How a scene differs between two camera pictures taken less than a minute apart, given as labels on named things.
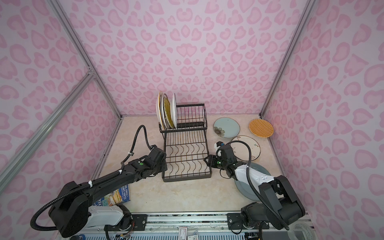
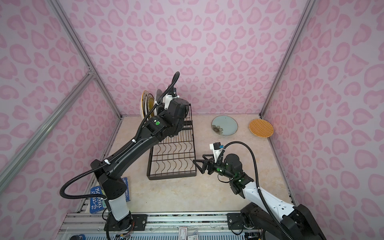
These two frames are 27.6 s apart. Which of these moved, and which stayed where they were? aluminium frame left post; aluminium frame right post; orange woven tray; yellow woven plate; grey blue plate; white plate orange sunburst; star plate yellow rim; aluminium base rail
Moved: grey blue plate; yellow woven plate; star plate yellow rim; white plate orange sunburst
Stayed: aluminium frame left post; aluminium base rail; orange woven tray; aluminium frame right post
